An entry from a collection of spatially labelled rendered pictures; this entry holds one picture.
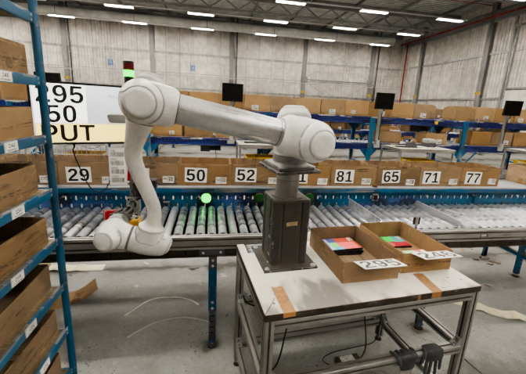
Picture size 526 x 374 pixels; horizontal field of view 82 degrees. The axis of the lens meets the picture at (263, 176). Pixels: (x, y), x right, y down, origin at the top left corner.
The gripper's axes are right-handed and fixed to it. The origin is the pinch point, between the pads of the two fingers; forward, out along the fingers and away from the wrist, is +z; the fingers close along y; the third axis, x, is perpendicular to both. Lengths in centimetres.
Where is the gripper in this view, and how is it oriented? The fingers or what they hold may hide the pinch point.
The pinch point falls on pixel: (131, 206)
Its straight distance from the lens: 168.4
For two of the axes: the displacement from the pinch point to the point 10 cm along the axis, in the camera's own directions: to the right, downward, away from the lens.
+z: -1.6, -2.3, 9.6
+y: -9.9, -0.1, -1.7
